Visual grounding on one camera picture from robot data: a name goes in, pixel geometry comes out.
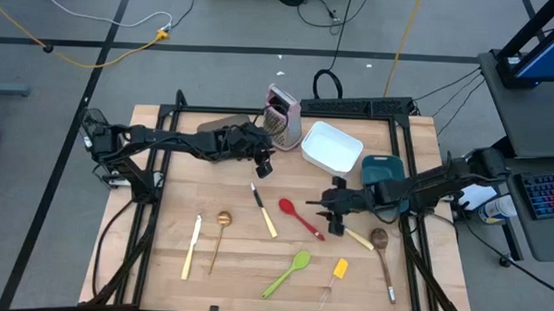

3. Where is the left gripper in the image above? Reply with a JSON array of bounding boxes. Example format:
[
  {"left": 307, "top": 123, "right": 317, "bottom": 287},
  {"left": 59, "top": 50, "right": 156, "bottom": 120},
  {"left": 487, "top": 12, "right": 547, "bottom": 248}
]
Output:
[{"left": 211, "top": 119, "right": 277, "bottom": 180}]

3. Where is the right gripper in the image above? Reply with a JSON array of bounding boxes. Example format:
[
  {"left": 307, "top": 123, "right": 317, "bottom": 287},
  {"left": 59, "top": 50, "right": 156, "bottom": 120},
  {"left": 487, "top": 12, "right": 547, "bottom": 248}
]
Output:
[{"left": 304, "top": 174, "right": 379, "bottom": 238}]

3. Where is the steel box grater pink handle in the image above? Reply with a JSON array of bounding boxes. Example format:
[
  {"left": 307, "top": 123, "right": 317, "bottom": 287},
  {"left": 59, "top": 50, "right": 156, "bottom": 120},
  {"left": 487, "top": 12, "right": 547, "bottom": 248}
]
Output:
[{"left": 261, "top": 82, "right": 305, "bottom": 152}]

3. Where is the lime green silicone spoon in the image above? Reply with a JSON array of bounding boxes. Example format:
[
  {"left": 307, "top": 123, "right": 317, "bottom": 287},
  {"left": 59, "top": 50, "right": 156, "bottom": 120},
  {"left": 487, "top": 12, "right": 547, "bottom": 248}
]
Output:
[{"left": 260, "top": 248, "right": 312, "bottom": 302}]

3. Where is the dark wooden spoon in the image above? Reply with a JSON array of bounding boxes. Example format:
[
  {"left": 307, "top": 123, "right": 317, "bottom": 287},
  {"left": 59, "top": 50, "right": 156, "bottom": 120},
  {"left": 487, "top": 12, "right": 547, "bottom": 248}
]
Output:
[{"left": 367, "top": 227, "right": 400, "bottom": 305}]

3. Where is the cream butter knife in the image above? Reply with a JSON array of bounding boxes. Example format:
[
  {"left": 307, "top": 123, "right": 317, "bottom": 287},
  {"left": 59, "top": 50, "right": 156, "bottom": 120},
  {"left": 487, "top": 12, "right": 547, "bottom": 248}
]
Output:
[{"left": 180, "top": 213, "right": 204, "bottom": 282}]

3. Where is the red silicone spoon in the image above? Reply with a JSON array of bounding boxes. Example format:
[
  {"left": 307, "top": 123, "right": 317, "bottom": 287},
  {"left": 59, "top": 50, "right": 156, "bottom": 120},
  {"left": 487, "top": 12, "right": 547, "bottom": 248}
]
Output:
[{"left": 276, "top": 197, "right": 328, "bottom": 242}]

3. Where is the white plastic bin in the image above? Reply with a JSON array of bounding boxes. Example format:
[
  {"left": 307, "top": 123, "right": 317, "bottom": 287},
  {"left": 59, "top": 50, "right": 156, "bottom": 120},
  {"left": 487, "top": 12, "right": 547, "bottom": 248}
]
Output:
[{"left": 298, "top": 119, "right": 366, "bottom": 178}]

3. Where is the teal plastic bin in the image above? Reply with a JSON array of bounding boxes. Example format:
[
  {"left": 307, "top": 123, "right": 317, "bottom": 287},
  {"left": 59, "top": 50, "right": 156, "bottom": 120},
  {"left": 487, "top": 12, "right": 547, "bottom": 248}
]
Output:
[{"left": 358, "top": 153, "right": 415, "bottom": 215}]

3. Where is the black perforated box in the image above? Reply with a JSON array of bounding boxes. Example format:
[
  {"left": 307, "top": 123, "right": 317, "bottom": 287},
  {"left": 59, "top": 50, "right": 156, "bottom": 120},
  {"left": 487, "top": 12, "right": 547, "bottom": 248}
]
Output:
[{"left": 300, "top": 92, "right": 415, "bottom": 120}]

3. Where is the white paper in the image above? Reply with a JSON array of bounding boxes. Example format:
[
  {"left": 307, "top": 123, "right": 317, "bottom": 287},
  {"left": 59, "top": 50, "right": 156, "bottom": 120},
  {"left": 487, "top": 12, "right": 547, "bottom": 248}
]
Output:
[{"left": 457, "top": 182, "right": 499, "bottom": 213}]

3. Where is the white bottle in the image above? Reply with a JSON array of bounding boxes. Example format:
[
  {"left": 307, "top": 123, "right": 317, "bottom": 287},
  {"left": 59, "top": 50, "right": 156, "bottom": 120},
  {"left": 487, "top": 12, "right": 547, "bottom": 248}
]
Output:
[{"left": 477, "top": 193, "right": 520, "bottom": 226}]

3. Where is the backlit keyboard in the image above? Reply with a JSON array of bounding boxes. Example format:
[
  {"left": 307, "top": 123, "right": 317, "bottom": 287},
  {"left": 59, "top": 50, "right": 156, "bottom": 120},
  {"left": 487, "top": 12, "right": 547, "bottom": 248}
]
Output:
[{"left": 518, "top": 170, "right": 554, "bottom": 221}]

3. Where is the grey desk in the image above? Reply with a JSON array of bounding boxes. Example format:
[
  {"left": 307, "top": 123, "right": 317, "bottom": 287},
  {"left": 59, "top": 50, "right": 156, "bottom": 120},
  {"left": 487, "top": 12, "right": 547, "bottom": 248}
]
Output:
[{"left": 469, "top": 49, "right": 554, "bottom": 263}]

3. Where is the grey cart base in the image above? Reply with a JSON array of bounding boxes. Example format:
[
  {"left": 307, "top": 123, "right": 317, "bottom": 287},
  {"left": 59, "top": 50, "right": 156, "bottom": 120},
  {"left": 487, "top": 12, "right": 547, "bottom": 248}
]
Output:
[{"left": 0, "top": 82, "right": 31, "bottom": 98}]

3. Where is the monitor screen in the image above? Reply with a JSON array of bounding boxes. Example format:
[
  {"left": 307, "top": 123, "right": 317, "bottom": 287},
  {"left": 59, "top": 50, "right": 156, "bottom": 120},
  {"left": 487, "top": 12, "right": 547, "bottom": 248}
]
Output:
[{"left": 512, "top": 8, "right": 554, "bottom": 83}]

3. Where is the black monitor stand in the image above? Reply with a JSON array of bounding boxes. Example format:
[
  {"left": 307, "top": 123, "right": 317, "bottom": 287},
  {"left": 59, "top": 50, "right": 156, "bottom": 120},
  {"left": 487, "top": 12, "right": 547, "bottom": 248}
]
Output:
[{"left": 494, "top": 0, "right": 554, "bottom": 90}]

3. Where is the black blade knife cream handle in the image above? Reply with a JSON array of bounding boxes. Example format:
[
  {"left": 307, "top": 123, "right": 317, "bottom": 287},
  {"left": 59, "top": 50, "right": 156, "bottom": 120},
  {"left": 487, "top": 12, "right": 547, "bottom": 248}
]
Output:
[{"left": 247, "top": 181, "right": 281, "bottom": 240}]

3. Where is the black table frame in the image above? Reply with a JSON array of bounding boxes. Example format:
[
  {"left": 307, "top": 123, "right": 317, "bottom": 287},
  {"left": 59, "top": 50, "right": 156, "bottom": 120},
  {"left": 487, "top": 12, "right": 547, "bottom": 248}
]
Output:
[{"left": 86, "top": 87, "right": 481, "bottom": 311}]

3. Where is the yellow spatula clear handle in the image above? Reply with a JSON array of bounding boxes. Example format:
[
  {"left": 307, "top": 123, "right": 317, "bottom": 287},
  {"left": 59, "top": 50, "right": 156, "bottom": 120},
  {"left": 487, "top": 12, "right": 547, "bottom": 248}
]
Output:
[{"left": 318, "top": 257, "right": 350, "bottom": 311}]

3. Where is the black coiled cable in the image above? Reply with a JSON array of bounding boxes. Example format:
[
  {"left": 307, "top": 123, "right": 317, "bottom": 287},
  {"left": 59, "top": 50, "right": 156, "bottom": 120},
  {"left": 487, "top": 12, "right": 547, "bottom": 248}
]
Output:
[{"left": 310, "top": 0, "right": 355, "bottom": 102}]

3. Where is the orange floor cable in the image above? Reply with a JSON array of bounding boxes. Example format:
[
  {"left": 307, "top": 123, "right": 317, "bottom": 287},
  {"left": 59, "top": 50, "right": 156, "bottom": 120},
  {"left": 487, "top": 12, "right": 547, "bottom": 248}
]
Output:
[{"left": 0, "top": 0, "right": 172, "bottom": 73}]

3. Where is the white floor cable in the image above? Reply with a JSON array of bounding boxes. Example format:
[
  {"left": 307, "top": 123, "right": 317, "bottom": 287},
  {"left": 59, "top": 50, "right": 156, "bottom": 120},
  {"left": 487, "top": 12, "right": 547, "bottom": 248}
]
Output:
[{"left": 28, "top": 0, "right": 175, "bottom": 32}]

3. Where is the yellow cable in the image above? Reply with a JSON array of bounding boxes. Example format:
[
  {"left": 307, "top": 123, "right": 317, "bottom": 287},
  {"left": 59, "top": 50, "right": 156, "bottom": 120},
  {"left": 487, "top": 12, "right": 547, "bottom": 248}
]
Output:
[{"left": 382, "top": 0, "right": 425, "bottom": 101}]

